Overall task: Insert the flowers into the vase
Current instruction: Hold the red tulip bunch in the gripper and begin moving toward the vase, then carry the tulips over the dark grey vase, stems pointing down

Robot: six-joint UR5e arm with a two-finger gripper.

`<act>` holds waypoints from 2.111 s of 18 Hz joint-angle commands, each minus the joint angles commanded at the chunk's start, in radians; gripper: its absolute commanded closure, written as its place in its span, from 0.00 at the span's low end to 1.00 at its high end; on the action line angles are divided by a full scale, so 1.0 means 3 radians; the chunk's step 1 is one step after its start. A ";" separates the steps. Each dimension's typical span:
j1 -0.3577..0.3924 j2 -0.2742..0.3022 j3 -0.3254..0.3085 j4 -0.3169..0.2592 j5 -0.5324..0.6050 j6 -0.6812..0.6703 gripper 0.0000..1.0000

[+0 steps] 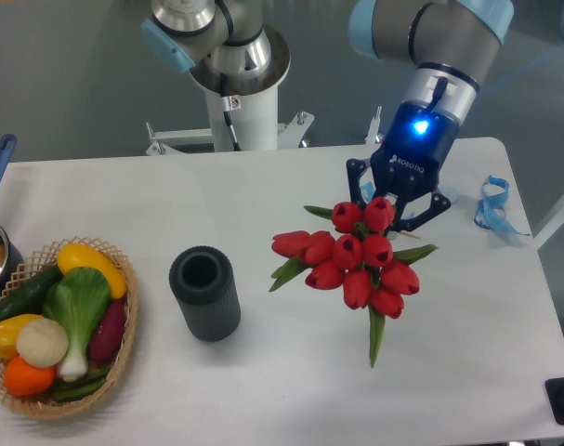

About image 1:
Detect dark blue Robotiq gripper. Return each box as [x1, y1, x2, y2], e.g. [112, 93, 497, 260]
[346, 102, 459, 231]

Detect red tulip bouquet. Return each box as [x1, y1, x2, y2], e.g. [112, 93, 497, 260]
[269, 198, 438, 367]

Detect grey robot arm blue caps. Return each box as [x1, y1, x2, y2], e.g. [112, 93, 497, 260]
[347, 1, 514, 231]

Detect dark grey ribbed vase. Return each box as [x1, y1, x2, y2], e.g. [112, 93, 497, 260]
[168, 245, 241, 342]

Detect purple sweet potato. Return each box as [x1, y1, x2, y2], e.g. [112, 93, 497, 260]
[88, 300, 125, 363]

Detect green bok choy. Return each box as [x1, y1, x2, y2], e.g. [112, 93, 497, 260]
[43, 267, 111, 383]

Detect woven wicker basket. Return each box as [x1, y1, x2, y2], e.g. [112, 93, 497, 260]
[0, 236, 139, 420]

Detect green bean pods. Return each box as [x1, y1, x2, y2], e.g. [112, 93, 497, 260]
[49, 368, 109, 403]

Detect dark green cucumber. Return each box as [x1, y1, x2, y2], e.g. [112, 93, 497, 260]
[0, 265, 63, 321]

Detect cream white garlic bulb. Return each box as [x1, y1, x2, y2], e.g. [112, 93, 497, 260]
[16, 318, 69, 368]

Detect orange fruit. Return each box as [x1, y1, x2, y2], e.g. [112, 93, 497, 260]
[4, 356, 56, 398]

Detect yellow bell pepper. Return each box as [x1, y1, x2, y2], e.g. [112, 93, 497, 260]
[0, 314, 43, 361]

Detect blue ribbon strap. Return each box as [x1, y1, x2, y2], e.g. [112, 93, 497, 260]
[473, 175, 532, 238]

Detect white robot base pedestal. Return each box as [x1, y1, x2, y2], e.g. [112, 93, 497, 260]
[141, 1, 314, 152]

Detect white frame at right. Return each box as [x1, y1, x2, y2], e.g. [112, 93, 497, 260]
[533, 193, 564, 249]

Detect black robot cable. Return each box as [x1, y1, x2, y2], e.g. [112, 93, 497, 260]
[218, 72, 243, 152]

